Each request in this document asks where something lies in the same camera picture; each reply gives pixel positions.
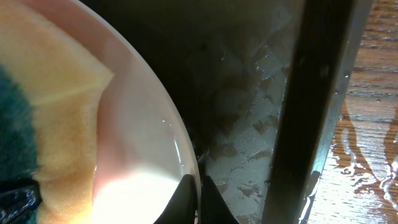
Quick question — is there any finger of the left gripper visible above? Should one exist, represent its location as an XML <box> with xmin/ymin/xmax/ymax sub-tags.
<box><xmin>1</xmin><ymin>179</ymin><xmax>42</xmax><ymax>224</ymax></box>

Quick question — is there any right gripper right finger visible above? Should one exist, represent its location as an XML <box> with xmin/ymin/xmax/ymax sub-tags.
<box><xmin>201</xmin><ymin>175</ymin><xmax>239</xmax><ymax>224</ymax></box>

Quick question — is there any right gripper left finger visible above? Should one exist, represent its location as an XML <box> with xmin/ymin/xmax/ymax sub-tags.
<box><xmin>154</xmin><ymin>174</ymin><xmax>197</xmax><ymax>224</ymax></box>

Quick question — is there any white plate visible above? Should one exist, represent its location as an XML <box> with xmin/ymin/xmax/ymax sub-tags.
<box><xmin>27</xmin><ymin>1</ymin><xmax>200</xmax><ymax>223</ymax></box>

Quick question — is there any green and yellow sponge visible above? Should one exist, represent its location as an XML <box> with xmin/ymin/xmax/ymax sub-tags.
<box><xmin>1</xmin><ymin>1</ymin><xmax>113</xmax><ymax>223</ymax></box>

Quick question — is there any large brown serving tray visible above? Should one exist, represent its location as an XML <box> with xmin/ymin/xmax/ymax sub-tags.
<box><xmin>79</xmin><ymin>0</ymin><xmax>376</xmax><ymax>224</ymax></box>

